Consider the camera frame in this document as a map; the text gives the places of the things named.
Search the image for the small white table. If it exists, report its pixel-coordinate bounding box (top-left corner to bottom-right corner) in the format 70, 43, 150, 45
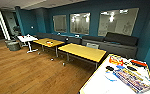
16, 34, 39, 54

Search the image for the yellow-topped table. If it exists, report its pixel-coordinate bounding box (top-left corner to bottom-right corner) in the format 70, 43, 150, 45
32, 37, 66, 58
57, 42, 108, 69

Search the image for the grey round ottoman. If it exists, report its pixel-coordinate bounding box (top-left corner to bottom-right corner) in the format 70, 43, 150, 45
5, 39, 22, 52

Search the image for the black air hockey striker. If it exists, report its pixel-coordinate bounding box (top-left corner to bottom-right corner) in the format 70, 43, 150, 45
126, 65, 139, 72
105, 65, 115, 72

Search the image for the yellow air hockey table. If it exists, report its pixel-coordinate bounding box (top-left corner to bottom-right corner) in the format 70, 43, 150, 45
78, 53, 150, 94

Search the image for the red and black item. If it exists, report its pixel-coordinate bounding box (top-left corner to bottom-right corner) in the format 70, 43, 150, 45
130, 59, 148, 68

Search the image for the dark grey sofa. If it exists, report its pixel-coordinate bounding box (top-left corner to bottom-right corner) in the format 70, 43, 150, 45
35, 31, 139, 59

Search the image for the orange game box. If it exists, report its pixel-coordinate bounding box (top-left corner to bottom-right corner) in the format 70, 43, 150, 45
109, 54, 125, 66

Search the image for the small orange container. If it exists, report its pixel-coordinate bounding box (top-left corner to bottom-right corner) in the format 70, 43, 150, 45
45, 40, 54, 46

